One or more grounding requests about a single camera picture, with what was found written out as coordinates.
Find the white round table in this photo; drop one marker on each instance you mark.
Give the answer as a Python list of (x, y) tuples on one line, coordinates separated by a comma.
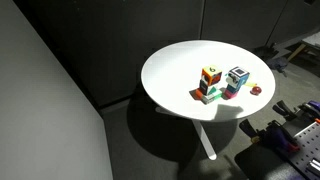
[(173, 72)]

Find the white table leg base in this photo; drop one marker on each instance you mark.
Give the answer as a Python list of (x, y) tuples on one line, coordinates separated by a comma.
[(200, 131)]

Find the red toy ball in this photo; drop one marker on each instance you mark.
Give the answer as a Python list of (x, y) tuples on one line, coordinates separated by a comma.
[(256, 90)]

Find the yellow flat toy piece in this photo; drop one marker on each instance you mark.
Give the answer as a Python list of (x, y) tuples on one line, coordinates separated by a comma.
[(250, 84)]

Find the perforated metal breadboard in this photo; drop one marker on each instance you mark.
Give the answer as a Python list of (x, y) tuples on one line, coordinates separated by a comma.
[(307, 159)]

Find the wooden table corner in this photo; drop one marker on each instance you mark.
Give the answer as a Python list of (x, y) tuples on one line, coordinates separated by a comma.
[(310, 41)]

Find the pink toy cube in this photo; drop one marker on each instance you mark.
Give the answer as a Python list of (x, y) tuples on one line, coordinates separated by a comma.
[(228, 94)]

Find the dark bag on floor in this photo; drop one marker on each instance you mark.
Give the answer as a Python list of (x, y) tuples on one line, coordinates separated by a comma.
[(278, 64)]

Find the green orange toy cube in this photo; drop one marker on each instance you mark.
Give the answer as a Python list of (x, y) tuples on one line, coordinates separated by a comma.
[(206, 99)]

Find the grey partition panel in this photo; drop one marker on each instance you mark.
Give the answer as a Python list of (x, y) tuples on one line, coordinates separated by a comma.
[(48, 128)]

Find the blue white toy cube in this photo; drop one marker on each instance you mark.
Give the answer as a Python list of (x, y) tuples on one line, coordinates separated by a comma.
[(236, 77)]

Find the black clamp right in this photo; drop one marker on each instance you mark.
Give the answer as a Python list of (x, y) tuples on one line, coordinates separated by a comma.
[(311, 108)]

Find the black white toy cube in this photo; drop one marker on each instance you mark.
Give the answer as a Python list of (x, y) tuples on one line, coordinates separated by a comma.
[(207, 90)]

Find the black purple clamp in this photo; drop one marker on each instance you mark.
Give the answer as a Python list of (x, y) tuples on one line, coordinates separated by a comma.
[(274, 136)]

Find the orange yellow toy cube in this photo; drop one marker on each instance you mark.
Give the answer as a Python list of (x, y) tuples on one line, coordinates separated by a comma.
[(211, 75)]

